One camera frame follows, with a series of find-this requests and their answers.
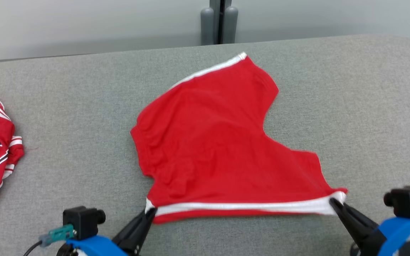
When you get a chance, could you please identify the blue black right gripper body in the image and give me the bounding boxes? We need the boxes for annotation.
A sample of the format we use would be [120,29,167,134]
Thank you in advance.
[372,215,410,256]

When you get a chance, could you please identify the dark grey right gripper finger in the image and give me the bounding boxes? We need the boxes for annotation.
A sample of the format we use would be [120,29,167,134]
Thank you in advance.
[330,202,373,255]
[330,198,382,239]

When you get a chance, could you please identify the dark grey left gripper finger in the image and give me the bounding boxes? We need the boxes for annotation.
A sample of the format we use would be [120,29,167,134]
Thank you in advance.
[112,208,153,249]
[121,208,158,256]

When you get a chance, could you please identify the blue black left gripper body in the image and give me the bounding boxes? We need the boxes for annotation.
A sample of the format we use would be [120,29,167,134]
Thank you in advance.
[57,235,129,256]

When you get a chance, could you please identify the red shorts white trim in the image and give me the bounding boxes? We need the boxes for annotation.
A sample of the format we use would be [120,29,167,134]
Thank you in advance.
[130,52,348,224]

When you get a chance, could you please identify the teal left camera cable connector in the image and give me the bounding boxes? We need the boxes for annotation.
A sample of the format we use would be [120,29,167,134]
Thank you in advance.
[40,224,75,247]

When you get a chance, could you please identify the black left camera cable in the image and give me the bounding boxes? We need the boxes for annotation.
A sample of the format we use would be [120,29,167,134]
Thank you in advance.
[23,241,43,256]

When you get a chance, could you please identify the aluminium partition post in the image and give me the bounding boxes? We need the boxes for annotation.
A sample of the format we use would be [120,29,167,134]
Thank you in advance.
[200,0,238,46]

